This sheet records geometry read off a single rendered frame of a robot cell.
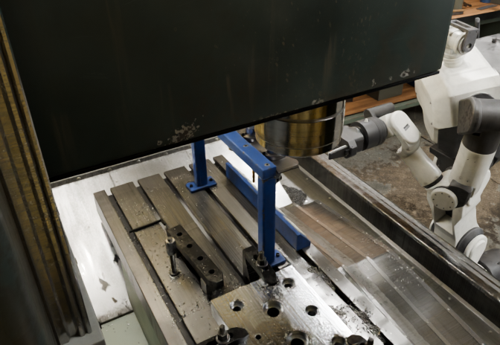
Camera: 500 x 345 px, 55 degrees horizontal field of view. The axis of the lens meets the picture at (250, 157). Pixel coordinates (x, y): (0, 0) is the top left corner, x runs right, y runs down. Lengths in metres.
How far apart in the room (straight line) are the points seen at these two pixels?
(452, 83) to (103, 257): 1.24
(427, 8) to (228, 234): 0.94
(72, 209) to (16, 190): 1.39
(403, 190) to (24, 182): 3.00
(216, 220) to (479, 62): 0.90
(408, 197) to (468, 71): 1.88
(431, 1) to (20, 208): 0.62
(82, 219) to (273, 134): 1.15
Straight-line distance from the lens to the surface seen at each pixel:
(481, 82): 1.46
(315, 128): 0.79
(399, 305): 1.56
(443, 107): 1.46
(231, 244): 1.46
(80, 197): 1.89
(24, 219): 0.49
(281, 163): 1.22
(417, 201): 3.26
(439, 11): 0.82
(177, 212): 1.59
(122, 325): 1.67
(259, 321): 1.14
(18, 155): 0.47
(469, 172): 1.45
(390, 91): 3.98
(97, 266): 1.75
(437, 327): 1.58
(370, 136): 1.40
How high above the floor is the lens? 1.87
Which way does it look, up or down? 32 degrees down
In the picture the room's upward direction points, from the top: 1 degrees counter-clockwise
